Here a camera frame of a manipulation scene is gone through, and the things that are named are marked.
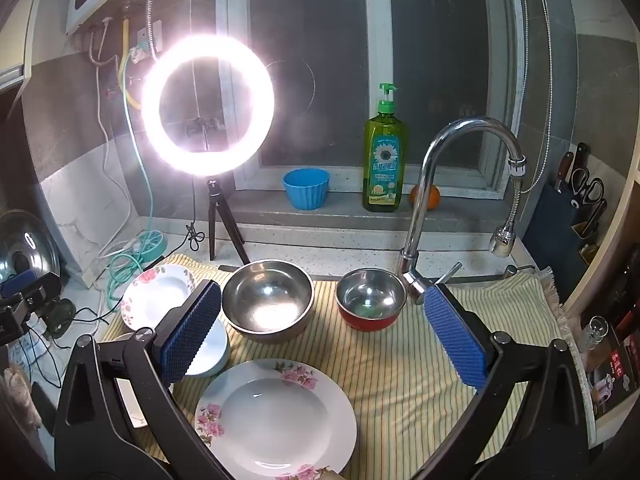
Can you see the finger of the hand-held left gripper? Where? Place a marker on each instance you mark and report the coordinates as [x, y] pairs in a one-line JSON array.
[[20, 281]]

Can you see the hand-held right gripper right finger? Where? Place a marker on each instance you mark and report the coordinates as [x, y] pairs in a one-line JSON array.
[[452, 332]]

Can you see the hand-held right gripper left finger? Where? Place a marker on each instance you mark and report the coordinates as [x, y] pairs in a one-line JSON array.
[[192, 327]]

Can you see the large stainless steel bowl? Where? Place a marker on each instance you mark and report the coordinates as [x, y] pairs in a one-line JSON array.
[[265, 300]]

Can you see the person's left forearm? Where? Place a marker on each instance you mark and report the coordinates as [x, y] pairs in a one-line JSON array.
[[17, 395]]

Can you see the yellow striped cloth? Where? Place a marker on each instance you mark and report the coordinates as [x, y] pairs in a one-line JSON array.
[[410, 385]]

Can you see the small red steel bowl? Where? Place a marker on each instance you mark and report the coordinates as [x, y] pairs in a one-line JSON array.
[[371, 300]]

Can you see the round teal power strip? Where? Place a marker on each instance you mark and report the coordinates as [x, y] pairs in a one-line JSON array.
[[149, 246]]

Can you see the black mini tripod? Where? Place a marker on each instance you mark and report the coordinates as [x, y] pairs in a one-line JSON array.
[[216, 197]]

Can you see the orange fruit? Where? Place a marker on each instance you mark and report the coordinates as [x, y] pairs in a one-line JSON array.
[[434, 197]]

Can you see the small clear glass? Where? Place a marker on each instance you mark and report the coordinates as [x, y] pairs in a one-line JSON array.
[[594, 332]]

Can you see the dark knife block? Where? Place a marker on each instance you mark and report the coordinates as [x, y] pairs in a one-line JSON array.
[[550, 220]]

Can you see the chrome kitchen faucet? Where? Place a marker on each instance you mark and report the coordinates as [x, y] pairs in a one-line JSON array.
[[425, 170]]

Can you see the printed cardboard box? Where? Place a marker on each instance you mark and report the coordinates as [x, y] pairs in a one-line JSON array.
[[617, 365]]

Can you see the blue ribbed plastic cup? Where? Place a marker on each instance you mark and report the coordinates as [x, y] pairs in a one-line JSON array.
[[306, 190]]

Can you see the green dish soap bottle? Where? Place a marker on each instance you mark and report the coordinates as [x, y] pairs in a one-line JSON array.
[[382, 165]]

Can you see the black kitchen scissors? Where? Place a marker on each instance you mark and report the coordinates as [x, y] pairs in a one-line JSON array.
[[587, 187]]

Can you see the yellow gas pipe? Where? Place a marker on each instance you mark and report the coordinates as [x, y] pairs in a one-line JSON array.
[[122, 65]]

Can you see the window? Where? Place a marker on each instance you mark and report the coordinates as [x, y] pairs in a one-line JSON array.
[[325, 60]]

